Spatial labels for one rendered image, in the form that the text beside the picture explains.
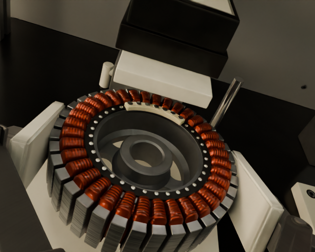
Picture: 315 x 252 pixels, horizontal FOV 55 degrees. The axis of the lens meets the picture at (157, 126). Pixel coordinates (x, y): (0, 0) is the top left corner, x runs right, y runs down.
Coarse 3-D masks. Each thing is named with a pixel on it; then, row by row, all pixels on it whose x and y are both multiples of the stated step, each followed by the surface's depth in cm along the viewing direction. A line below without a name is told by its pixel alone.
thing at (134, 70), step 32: (160, 0) 17; (192, 0) 18; (224, 0) 19; (128, 32) 18; (160, 32) 18; (192, 32) 18; (224, 32) 18; (128, 64) 18; (160, 64) 19; (192, 64) 19; (224, 64) 19; (192, 96) 18
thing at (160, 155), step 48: (96, 96) 19; (144, 96) 21; (96, 144) 17; (144, 144) 19; (192, 144) 19; (48, 192) 17; (96, 192) 14; (144, 192) 15; (192, 192) 16; (96, 240) 15; (144, 240) 15; (192, 240) 15
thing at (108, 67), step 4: (104, 64) 30; (108, 64) 30; (112, 64) 30; (104, 68) 30; (108, 68) 30; (112, 68) 30; (104, 72) 30; (108, 72) 30; (100, 76) 31; (104, 76) 30; (108, 76) 31; (100, 80) 31; (104, 80) 31; (108, 80) 31; (100, 84) 31; (104, 84) 31; (108, 84) 31; (100, 88) 32; (104, 88) 32
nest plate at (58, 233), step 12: (120, 144) 27; (36, 180) 22; (36, 192) 21; (36, 204) 21; (48, 204) 21; (48, 216) 20; (48, 228) 20; (60, 228) 20; (216, 228) 23; (60, 240) 19; (72, 240) 19; (204, 240) 22; (216, 240) 23
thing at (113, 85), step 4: (120, 52) 30; (116, 60) 29; (116, 64) 28; (112, 72) 29; (112, 76) 29; (112, 80) 30; (112, 84) 30; (116, 84) 30; (120, 84) 30; (112, 88) 30; (124, 88) 30; (128, 88) 30; (132, 88) 30; (136, 88) 30; (164, 96) 30; (176, 100) 31; (172, 104) 31
